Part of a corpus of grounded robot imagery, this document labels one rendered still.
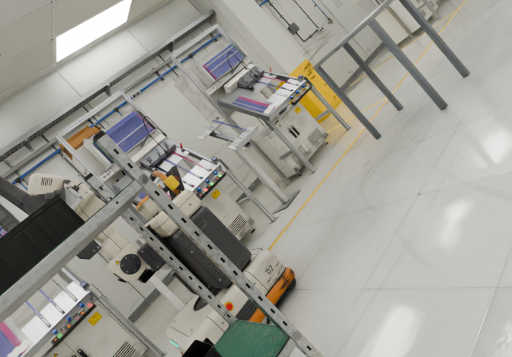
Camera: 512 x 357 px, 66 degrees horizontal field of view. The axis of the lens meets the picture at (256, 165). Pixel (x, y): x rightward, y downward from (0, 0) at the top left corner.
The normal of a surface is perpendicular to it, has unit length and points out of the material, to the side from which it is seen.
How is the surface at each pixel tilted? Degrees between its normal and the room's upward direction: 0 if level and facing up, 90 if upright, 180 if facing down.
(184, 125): 90
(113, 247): 90
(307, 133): 90
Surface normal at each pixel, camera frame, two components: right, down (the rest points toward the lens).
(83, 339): 0.43, -0.28
